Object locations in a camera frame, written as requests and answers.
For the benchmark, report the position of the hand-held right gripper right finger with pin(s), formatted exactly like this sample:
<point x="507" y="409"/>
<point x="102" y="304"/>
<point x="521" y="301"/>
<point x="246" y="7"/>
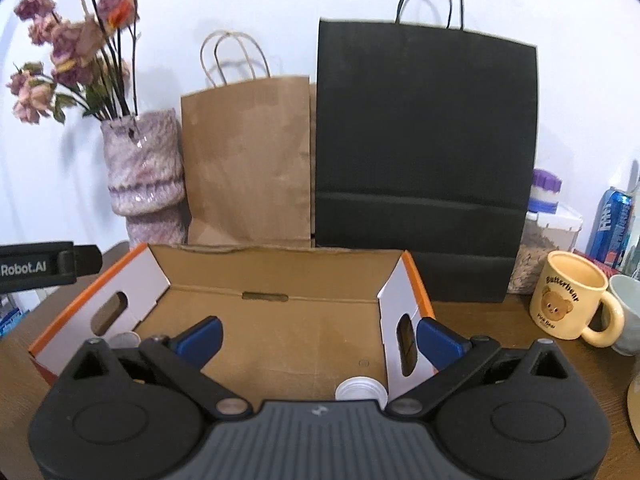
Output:
<point x="435" y="342"/>

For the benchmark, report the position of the clear container with white lid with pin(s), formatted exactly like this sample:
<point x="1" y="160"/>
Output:
<point x="530" y="265"/>

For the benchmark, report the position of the white plastic cap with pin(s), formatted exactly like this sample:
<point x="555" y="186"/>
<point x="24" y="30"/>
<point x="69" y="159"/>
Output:
<point x="124" y="340"/>
<point x="357" y="390"/>

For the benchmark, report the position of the brown paper bag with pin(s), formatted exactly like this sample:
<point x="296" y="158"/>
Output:
<point x="245" y="160"/>

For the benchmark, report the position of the cream bear mug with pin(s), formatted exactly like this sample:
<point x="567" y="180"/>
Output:
<point x="560" y="305"/>

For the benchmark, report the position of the cream plastic container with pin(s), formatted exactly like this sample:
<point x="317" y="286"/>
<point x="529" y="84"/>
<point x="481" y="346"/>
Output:
<point x="636" y="410"/>

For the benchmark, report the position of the purple white knitted vase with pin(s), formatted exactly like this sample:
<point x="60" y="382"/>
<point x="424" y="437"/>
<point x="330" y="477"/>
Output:
<point x="142" y="170"/>

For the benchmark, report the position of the purple lidded jar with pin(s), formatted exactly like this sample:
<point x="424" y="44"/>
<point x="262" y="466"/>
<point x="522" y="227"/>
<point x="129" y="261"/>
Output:
<point x="545" y="190"/>

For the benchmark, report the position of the dried pink flowers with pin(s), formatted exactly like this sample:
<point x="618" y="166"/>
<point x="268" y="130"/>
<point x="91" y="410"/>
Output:
<point x="75" y="40"/>

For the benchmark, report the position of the black paper bag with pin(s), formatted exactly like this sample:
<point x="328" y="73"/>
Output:
<point x="425" y="135"/>

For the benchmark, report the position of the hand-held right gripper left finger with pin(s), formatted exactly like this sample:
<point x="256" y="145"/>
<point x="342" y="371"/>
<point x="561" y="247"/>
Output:
<point x="202" y="340"/>

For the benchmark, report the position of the red cardboard box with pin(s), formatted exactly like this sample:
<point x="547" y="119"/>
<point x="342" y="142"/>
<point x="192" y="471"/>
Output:
<point x="280" y="340"/>

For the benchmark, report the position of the clear glass bottle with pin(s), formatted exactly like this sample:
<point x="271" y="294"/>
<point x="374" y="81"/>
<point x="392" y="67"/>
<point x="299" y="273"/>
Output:
<point x="635" y="180"/>

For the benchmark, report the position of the pale ceramic bowl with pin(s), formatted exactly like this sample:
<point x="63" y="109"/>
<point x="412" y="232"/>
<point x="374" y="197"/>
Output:
<point x="627" y="295"/>

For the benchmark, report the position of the blue drink can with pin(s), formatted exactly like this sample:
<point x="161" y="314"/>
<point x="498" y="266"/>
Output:
<point x="607" y="225"/>

